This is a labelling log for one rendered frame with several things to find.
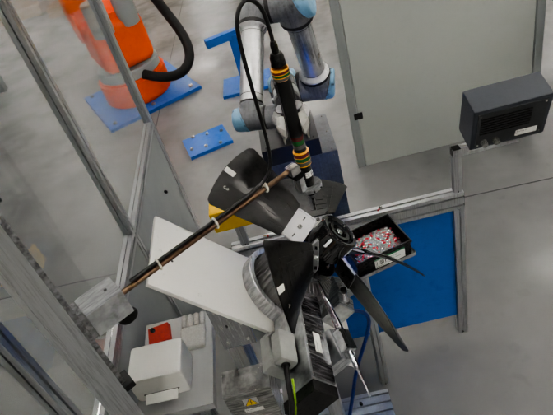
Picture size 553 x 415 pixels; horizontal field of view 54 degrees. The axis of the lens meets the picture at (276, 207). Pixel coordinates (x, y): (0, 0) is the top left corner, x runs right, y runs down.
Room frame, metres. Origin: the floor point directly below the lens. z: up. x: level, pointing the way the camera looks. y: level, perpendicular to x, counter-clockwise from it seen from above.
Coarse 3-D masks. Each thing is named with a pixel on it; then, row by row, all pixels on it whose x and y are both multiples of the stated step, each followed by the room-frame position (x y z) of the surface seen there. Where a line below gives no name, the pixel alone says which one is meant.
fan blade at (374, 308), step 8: (360, 280) 0.96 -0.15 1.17; (352, 288) 1.01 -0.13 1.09; (360, 288) 0.97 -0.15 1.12; (368, 288) 0.93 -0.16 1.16; (360, 296) 0.98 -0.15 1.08; (368, 296) 0.94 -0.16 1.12; (368, 304) 0.95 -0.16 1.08; (376, 304) 0.89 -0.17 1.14; (376, 312) 0.92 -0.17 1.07; (384, 312) 0.85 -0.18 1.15; (376, 320) 0.93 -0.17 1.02; (384, 320) 0.88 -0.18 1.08; (384, 328) 0.90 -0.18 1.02; (392, 328) 0.84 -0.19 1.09; (392, 336) 0.88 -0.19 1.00; (400, 344) 0.85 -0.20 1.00
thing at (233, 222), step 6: (210, 204) 1.60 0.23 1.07; (210, 210) 1.57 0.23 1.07; (216, 210) 1.56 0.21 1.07; (222, 210) 1.55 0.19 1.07; (210, 216) 1.54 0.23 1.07; (216, 216) 1.54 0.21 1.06; (234, 216) 1.54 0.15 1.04; (228, 222) 1.54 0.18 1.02; (234, 222) 1.54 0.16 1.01; (240, 222) 1.53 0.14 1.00; (246, 222) 1.53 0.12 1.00; (222, 228) 1.54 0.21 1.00; (228, 228) 1.54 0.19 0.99; (234, 228) 1.54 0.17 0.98
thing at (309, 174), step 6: (270, 42) 1.20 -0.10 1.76; (276, 48) 1.19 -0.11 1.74; (270, 54) 1.20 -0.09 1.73; (276, 54) 1.19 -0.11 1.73; (282, 54) 1.19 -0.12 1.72; (270, 60) 1.20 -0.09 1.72; (276, 60) 1.18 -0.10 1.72; (282, 60) 1.19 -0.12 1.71; (276, 66) 1.18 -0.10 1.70; (282, 66) 1.18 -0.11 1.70; (300, 168) 1.19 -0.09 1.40; (306, 168) 1.18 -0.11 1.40; (306, 174) 1.18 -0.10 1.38; (312, 174) 1.19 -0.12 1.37; (306, 180) 1.19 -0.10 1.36; (312, 180) 1.19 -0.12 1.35; (306, 186) 1.19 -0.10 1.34
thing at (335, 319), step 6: (318, 282) 1.03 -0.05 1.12; (318, 288) 1.02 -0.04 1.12; (324, 294) 1.00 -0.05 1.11; (324, 300) 0.98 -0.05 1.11; (330, 306) 0.95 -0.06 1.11; (330, 312) 0.94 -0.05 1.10; (336, 318) 0.92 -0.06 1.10; (336, 324) 0.90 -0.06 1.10; (348, 354) 0.82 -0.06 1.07; (354, 354) 0.81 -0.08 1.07; (354, 360) 0.80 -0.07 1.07; (354, 366) 0.78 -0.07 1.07; (360, 372) 0.77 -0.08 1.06; (360, 378) 0.75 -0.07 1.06; (366, 390) 0.72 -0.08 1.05
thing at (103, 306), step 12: (96, 288) 0.92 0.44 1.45; (108, 288) 0.91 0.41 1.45; (84, 300) 0.89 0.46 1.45; (96, 300) 0.88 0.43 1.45; (108, 300) 0.87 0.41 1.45; (120, 300) 0.88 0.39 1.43; (84, 312) 0.85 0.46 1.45; (96, 312) 0.85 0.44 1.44; (108, 312) 0.86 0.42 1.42; (120, 312) 0.87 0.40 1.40; (84, 324) 0.84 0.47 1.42; (96, 324) 0.84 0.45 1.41; (108, 324) 0.85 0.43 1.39; (96, 336) 0.85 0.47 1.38
